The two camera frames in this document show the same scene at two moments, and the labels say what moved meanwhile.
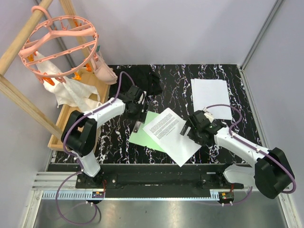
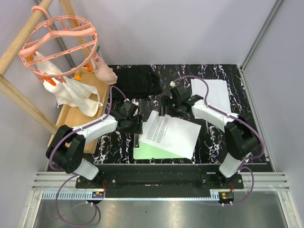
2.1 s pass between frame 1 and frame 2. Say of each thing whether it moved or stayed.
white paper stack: stayed
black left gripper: moved
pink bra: stayed
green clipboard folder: moved
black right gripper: moved
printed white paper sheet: moved
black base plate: stayed
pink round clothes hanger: stayed
